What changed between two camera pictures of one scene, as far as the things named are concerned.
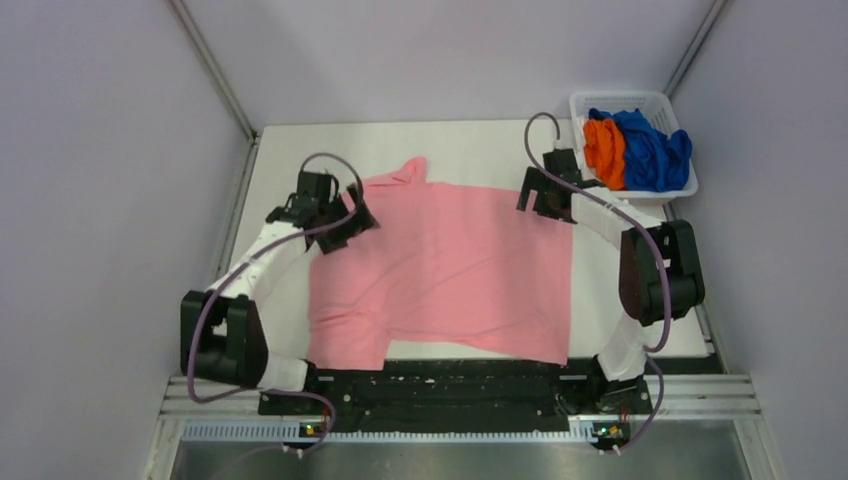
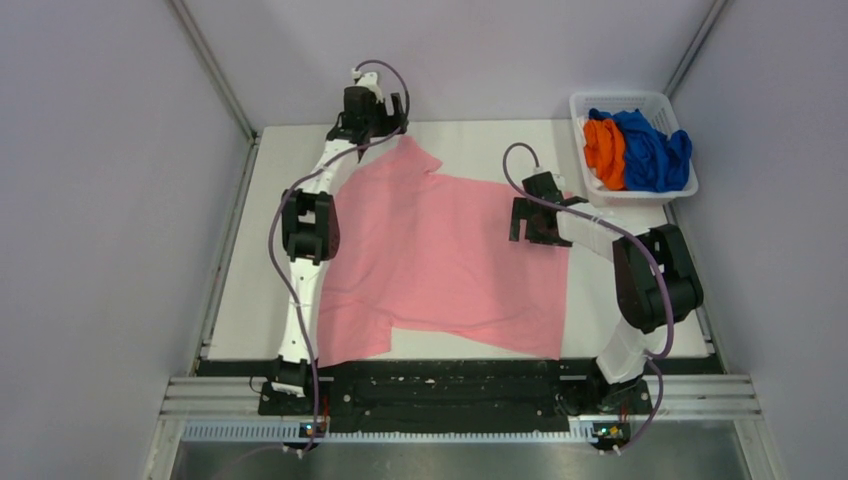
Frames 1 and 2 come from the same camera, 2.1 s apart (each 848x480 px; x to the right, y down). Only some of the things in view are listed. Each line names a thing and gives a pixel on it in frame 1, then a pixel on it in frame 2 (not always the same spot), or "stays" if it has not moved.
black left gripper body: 343,231 → 377,120
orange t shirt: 604,147 stays
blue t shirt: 654,161 stays
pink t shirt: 469,268 stays
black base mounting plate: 425,396 stays
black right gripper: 535,181 → 522,211
